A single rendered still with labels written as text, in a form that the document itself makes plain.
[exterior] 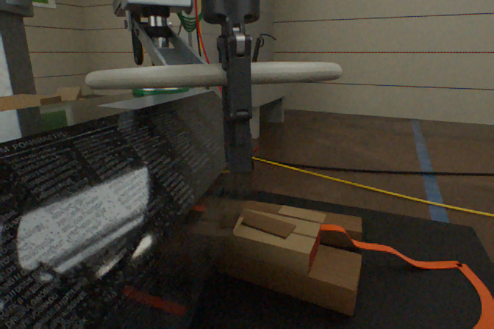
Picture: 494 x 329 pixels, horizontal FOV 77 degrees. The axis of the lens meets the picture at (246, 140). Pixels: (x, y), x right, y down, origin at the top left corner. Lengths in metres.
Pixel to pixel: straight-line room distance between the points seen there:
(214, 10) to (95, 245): 0.43
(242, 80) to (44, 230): 0.39
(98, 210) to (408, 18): 5.14
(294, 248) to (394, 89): 4.36
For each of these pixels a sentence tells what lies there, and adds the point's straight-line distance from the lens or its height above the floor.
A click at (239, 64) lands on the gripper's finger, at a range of 0.37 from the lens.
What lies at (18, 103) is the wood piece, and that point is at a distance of 1.48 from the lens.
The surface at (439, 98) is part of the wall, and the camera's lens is 5.49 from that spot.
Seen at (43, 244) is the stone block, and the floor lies 0.72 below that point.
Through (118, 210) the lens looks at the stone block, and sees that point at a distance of 0.66.
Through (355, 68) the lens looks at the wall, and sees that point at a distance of 5.45.
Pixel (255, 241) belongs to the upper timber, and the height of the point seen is 0.23.
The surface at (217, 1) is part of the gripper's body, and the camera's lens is 0.41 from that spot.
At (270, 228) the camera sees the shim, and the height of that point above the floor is 0.25.
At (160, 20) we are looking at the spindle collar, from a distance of 1.26.
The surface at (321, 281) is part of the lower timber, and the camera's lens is 1.37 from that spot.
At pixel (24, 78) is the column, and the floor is 0.88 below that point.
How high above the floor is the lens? 1.00
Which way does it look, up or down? 16 degrees down
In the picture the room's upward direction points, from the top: straight up
